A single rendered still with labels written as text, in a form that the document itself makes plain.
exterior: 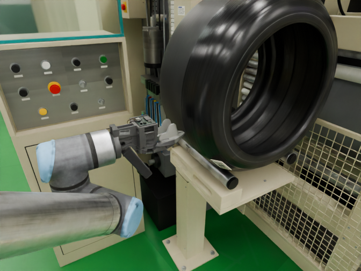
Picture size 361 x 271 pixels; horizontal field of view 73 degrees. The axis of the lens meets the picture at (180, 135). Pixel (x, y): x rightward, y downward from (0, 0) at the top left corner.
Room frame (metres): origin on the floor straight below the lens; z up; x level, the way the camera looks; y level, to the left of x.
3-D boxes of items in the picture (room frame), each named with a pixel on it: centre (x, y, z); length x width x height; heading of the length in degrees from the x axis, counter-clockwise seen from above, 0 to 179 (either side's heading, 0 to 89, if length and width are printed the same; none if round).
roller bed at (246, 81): (1.20, -0.43, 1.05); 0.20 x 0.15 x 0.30; 29
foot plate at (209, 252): (1.04, -0.06, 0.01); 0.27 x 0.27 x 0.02; 29
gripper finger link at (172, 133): (0.60, 0.02, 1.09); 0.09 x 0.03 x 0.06; 119
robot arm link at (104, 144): (0.52, 0.19, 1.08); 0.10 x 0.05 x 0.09; 29
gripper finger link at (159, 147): (0.57, 0.06, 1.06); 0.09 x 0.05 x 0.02; 119
